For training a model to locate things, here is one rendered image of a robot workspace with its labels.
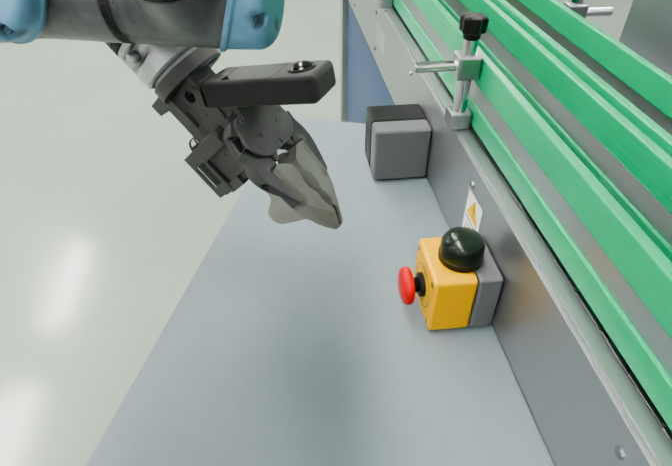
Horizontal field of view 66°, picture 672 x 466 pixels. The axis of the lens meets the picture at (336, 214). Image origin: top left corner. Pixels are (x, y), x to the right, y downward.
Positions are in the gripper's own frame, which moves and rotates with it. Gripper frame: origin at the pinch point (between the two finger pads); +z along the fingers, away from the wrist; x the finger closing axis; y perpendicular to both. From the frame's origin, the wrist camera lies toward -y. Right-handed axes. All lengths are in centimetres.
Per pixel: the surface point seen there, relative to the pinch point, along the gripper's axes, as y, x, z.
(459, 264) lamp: -7.0, -0.8, 11.0
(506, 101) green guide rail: -15.5, -12.8, 2.8
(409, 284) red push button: -1.9, 0.9, 10.1
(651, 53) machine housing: -24, -43, 16
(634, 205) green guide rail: -21.6, -6.0, 14.8
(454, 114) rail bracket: -7.7, -18.3, 2.5
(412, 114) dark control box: 2.3, -28.4, 1.8
